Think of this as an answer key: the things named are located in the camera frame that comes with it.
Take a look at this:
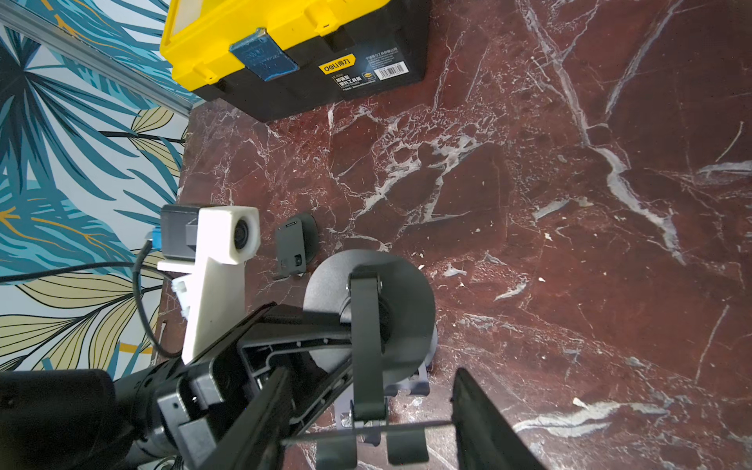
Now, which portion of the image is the yellow black toolbox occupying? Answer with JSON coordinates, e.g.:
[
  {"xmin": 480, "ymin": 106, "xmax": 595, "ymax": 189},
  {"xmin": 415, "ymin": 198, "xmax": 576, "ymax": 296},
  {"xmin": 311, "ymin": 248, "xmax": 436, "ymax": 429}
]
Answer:
[{"xmin": 160, "ymin": 0, "xmax": 431, "ymax": 123}]

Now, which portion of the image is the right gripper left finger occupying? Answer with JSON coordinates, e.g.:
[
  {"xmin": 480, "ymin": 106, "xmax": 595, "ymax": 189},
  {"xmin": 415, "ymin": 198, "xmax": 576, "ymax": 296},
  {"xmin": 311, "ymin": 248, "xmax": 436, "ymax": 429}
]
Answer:
[{"xmin": 199, "ymin": 367, "xmax": 293, "ymax": 470}]

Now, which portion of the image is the dark grey stand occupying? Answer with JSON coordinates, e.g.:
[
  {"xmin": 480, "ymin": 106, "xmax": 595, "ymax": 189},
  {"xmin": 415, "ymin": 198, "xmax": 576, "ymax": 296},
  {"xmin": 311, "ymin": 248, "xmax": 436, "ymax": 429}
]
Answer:
[
  {"xmin": 275, "ymin": 213, "xmax": 319, "ymax": 278},
  {"xmin": 291, "ymin": 249, "xmax": 436, "ymax": 469}
]

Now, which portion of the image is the left aluminium frame post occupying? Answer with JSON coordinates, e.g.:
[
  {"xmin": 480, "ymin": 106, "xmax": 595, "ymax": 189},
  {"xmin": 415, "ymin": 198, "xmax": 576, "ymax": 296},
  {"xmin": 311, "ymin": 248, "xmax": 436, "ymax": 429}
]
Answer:
[{"xmin": 1, "ymin": 1, "xmax": 204, "ymax": 117}]

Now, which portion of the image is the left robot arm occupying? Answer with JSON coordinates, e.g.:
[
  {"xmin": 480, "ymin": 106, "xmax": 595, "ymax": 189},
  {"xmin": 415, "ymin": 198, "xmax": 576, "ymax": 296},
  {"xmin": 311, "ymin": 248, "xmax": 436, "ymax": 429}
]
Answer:
[{"xmin": 1, "ymin": 303, "xmax": 352, "ymax": 469}]

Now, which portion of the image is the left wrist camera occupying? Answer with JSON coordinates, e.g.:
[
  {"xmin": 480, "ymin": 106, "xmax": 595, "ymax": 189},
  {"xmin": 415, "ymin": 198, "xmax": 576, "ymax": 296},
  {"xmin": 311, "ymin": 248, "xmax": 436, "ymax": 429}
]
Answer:
[{"xmin": 158, "ymin": 205, "xmax": 262, "ymax": 364}]

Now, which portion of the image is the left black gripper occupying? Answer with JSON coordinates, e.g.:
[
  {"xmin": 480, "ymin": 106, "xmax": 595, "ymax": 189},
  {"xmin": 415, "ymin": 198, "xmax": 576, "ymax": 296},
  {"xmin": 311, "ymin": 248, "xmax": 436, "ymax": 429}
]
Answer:
[{"xmin": 114, "ymin": 302, "xmax": 354, "ymax": 470}]

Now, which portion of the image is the lavender stand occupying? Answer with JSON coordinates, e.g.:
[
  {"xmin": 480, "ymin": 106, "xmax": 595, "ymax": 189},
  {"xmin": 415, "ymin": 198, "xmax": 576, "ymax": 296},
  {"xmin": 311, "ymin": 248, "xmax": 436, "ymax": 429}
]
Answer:
[{"xmin": 334, "ymin": 328, "xmax": 438, "ymax": 430}]

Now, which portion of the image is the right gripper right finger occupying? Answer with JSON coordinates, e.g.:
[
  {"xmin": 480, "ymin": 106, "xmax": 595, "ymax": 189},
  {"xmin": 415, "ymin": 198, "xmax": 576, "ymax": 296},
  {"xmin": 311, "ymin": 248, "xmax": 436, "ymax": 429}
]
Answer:
[{"xmin": 452, "ymin": 368, "xmax": 544, "ymax": 470}]

